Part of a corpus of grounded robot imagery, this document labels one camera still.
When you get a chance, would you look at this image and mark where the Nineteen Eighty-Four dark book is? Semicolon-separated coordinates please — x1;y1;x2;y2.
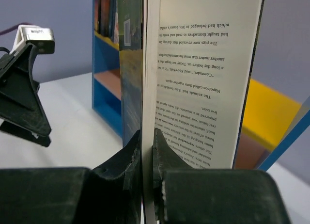
109;0;118;44

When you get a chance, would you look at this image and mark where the A Tale of Two Cities book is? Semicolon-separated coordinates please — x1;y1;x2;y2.
98;0;113;37

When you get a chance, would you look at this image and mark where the blue wooden bookshelf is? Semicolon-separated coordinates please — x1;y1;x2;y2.
93;0;310;169

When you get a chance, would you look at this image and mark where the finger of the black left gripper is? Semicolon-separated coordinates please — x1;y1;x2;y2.
0;43;51;147

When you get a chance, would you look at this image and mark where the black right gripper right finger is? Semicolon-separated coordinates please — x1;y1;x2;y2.
153;128;291;224

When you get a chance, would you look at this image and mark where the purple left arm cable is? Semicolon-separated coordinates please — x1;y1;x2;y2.
0;22;31;37

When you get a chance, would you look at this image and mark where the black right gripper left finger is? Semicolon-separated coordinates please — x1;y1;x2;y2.
0;131;142;224

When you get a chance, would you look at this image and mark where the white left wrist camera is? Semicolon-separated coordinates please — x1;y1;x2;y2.
9;25;55;54

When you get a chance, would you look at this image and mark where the blue green landscape book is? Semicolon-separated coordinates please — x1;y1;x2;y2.
117;0;264;224

